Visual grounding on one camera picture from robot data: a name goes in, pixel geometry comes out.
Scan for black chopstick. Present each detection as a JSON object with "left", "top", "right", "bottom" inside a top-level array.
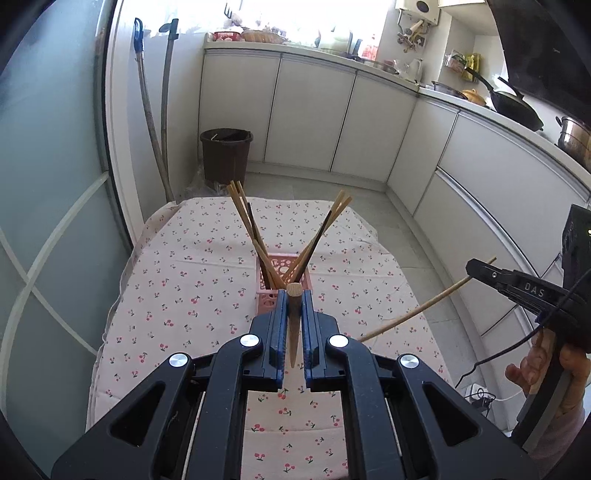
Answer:
[
  {"left": 245, "top": 201, "right": 274, "bottom": 290},
  {"left": 294, "top": 210, "right": 332, "bottom": 283}
]

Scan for white electric kettle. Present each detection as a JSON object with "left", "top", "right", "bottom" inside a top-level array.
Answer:
[{"left": 406, "top": 58, "right": 423, "bottom": 83}]

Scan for long bamboo chopstick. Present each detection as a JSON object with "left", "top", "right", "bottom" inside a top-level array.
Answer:
[{"left": 283, "top": 190, "right": 353, "bottom": 284}]

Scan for cherry print tablecloth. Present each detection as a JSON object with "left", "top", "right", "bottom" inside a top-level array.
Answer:
[{"left": 85, "top": 196, "right": 454, "bottom": 480}]

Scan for white kitchen cabinets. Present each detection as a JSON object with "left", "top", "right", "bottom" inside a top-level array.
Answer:
[{"left": 197, "top": 41, "right": 591, "bottom": 351}]

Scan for black wok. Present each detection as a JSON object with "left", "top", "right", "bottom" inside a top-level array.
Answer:
[{"left": 465, "top": 66, "right": 544, "bottom": 132}]

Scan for white power strip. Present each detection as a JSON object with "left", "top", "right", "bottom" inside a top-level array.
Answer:
[{"left": 464, "top": 383, "right": 496, "bottom": 411}]

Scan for dark brown trash bin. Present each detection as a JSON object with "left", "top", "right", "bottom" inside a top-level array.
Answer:
[{"left": 199, "top": 128, "right": 253, "bottom": 185}]

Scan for person right hand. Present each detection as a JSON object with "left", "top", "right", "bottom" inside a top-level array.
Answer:
[{"left": 505, "top": 327, "right": 591, "bottom": 421}]

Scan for steel cooking pot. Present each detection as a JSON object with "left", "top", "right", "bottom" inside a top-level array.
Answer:
[{"left": 555, "top": 116, "right": 591, "bottom": 171}]

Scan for dark handled mop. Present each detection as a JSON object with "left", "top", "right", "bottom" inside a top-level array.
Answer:
[{"left": 160, "top": 18, "right": 178, "bottom": 202}]

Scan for pink perforated utensil holder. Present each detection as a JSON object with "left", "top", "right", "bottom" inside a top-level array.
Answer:
[{"left": 256, "top": 253, "right": 297, "bottom": 315}]

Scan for blue handled mop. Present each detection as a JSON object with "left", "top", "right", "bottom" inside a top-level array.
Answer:
[{"left": 132, "top": 18, "right": 173, "bottom": 202}]

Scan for wicker basket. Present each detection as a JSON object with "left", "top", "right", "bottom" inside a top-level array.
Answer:
[{"left": 242, "top": 30, "right": 287, "bottom": 44}]

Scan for white water heater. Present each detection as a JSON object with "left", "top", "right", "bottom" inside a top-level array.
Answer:
[{"left": 396, "top": 0, "right": 440, "bottom": 25}]

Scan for black range hood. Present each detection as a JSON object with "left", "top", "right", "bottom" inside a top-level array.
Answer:
[{"left": 488, "top": 1, "right": 590, "bottom": 124}]

